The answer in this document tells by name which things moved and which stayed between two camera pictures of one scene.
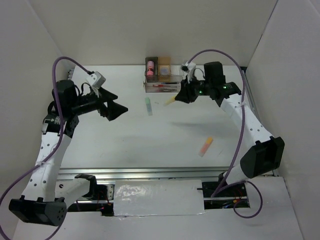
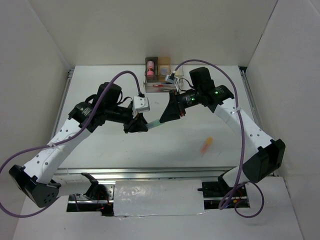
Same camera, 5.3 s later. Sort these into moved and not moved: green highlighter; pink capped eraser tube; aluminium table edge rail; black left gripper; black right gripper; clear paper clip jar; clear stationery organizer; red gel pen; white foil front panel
Moved: black right gripper; black left gripper; green highlighter
Not moved: red gel pen; pink capped eraser tube; white foil front panel; aluminium table edge rail; clear stationery organizer; clear paper clip jar
